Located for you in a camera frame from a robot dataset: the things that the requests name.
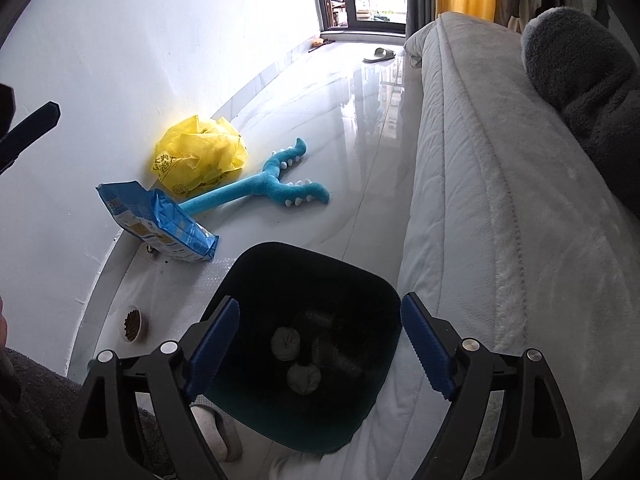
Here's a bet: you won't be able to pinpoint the large bubble wrap roll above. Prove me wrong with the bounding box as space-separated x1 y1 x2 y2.
310 332 366 378

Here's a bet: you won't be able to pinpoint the cream sock ball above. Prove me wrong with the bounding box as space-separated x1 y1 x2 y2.
286 362 322 395

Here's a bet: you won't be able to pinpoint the dark grey fleece blanket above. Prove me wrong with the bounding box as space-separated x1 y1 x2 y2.
520 6 640 211

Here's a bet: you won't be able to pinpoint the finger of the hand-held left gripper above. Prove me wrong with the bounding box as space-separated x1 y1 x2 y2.
0 101 62 171
0 84 17 133

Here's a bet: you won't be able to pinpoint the grey plush bed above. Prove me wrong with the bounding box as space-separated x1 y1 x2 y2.
270 10 640 480

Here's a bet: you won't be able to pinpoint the person's grey fleece pants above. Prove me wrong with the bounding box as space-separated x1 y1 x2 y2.
0 345 168 480

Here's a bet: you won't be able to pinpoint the white sock ball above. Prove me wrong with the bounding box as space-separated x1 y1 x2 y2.
270 327 302 361

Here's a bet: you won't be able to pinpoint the blue plastic clothes hanger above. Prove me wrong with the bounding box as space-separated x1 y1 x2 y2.
177 137 331 216

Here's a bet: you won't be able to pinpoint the dark green waste bin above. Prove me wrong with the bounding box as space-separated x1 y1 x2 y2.
200 241 403 453

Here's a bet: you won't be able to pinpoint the blue pet food bag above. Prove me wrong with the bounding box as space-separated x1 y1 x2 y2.
96 180 220 264

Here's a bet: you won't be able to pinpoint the small bubble wrap piece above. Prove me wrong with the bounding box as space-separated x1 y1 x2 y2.
292 309 335 333

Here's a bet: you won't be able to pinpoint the person's grey house slipper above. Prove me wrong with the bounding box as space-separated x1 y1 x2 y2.
190 394 244 463

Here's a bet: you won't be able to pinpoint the pet food bowl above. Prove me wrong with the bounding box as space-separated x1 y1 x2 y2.
120 305 147 343

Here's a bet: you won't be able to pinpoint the yellow plastic bag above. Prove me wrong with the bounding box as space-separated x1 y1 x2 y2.
151 115 248 198

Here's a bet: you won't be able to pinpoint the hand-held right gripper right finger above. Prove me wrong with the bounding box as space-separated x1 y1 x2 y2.
400 291 583 480

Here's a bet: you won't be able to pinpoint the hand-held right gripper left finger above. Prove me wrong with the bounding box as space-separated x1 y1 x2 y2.
60 296 241 480

